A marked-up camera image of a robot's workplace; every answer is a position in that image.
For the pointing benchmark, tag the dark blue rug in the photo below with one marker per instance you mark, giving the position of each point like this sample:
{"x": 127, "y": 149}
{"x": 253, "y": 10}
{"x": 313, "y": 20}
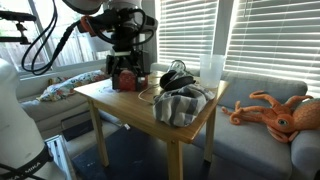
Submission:
{"x": 133, "y": 156}

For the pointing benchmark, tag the dark storage box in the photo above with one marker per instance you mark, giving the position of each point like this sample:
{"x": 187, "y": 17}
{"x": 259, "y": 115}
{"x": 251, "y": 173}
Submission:
{"x": 77, "y": 126}

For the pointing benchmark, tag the grey fabric sofa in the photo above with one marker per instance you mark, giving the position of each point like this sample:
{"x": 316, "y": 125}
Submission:
{"x": 253, "y": 140}

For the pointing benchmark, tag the wide white window blind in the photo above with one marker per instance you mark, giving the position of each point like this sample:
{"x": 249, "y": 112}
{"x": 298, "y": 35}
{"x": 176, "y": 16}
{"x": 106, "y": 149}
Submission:
{"x": 276, "y": 36}

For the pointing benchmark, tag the floral patterned pillow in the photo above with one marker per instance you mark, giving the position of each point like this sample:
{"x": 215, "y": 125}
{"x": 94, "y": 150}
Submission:
{"x": 66, "y": 86}

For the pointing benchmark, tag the grey striped cloth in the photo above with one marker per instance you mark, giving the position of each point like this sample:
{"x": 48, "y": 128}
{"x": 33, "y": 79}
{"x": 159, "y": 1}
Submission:
{"x": 181, "y": 105}

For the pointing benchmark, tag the white box with dark trim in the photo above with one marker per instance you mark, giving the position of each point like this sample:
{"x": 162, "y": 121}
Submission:
{"x": 60, "y": 153}

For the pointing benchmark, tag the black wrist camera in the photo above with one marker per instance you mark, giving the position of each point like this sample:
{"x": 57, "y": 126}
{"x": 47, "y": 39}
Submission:
{"x": 146, "y": 26}

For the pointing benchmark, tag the light grey sofa bench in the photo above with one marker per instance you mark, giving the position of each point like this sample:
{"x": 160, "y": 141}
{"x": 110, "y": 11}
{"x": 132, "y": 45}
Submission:
{"x": 50, "y": 110}

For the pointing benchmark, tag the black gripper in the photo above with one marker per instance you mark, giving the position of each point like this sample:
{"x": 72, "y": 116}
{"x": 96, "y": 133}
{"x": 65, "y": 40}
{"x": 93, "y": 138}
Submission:
{"x": 128, "y": 61}

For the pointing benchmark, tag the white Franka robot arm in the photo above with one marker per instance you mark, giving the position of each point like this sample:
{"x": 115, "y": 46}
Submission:
{"x": 16, "y": 133}

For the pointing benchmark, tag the narrow white window blind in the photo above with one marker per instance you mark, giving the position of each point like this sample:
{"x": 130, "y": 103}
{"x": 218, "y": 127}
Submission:
{"x": 186, "y": 30}

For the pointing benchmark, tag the black headphones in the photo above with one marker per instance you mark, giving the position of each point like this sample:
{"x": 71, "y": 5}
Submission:
{"x": 175, "y": 81}

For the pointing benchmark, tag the translucent plastic cup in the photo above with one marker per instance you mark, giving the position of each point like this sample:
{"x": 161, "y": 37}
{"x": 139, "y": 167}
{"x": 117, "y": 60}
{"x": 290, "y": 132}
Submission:
{"x": 211, "y": 71}

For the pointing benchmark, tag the light wooden table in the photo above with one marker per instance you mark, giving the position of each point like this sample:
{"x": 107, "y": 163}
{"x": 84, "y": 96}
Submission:
{"x": 133, "y": 110}

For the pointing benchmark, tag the red woven basket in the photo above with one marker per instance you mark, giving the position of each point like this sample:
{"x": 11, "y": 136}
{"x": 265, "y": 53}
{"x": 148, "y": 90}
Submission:
{"x": 127, "y": 81}

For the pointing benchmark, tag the orange octopus plush toy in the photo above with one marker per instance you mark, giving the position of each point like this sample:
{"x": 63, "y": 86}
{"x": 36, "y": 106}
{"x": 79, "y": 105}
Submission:
{"x": 283, "y": 120}

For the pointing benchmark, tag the small white floor scrap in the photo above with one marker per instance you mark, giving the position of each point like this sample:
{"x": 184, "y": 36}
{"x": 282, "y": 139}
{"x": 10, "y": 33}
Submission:
{"x": 127, "y": 126}

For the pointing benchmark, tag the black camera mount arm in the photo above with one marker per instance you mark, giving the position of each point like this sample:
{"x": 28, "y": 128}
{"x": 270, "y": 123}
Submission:
{"x": 16, "y": 18}

